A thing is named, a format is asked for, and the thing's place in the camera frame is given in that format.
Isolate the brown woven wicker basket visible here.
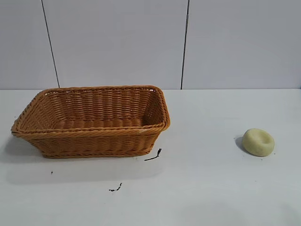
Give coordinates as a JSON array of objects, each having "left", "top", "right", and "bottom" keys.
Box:
[{"left": 10, "top": 85, "right": 171, "bottom": 159}]

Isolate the pale yellow egg yolk pastry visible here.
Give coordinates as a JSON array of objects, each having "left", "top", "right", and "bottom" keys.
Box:
[{"left": 242, "top": 128, "right": 275, "bottom": 156}]

